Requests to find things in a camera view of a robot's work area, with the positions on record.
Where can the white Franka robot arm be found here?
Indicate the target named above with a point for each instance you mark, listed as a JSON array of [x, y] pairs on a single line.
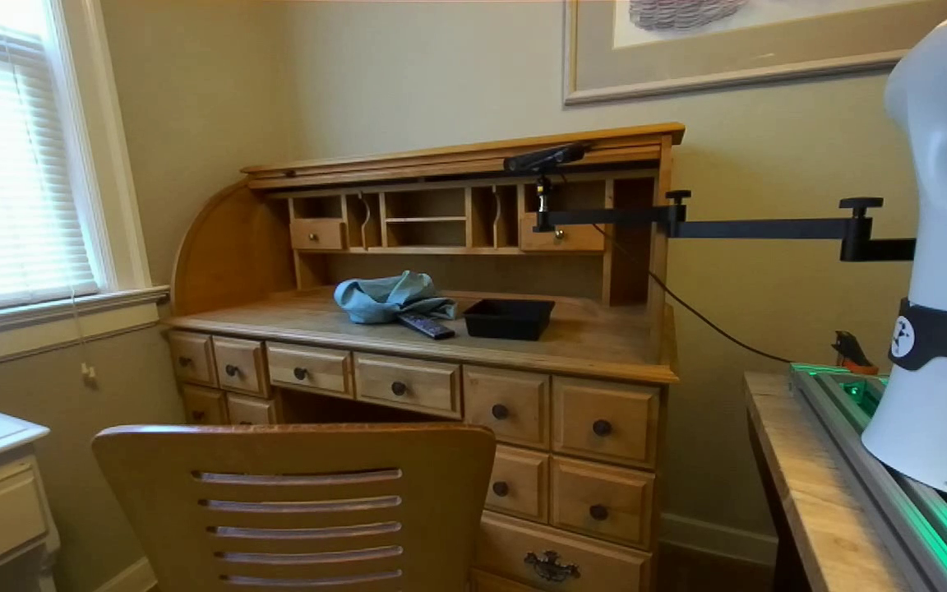
[[945, 219]]

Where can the wooden slatted chair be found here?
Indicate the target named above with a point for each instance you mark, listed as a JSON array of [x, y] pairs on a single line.
[[166, 493]]

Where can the black plastic tray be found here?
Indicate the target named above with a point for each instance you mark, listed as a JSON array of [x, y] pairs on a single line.
[[506, 316]]

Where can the crumpled blue cloth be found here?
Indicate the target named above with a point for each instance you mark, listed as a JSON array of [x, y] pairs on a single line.
[[386, 296]]

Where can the wooden roll-top desk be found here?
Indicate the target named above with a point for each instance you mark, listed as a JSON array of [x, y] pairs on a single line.
[[559, 344]]

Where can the small wooden hutch drawer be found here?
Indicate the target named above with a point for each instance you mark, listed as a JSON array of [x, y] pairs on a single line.
[[317, 235], [575, 236]]

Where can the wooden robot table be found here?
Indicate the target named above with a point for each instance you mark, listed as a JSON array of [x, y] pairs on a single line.
[[813, 493]]

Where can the white window blinds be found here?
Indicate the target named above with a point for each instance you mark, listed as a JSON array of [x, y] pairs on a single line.
[[14, 164]]

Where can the black stereo camera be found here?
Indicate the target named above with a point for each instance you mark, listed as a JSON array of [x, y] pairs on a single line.
[[544, 157]]

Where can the framed wall picture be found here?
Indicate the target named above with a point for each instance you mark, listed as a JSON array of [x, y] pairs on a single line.
[[593, 54]]

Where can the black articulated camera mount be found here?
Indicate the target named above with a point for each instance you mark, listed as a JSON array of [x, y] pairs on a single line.
[[759, 228]]

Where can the white window frame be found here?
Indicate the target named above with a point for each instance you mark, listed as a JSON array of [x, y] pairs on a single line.
[[114, 164]]

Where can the wall outlet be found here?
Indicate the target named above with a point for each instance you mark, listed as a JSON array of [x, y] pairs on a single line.
[[86, 374]]

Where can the aluminium rail frame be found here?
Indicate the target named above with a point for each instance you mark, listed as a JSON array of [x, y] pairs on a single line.
[[934, 546]]

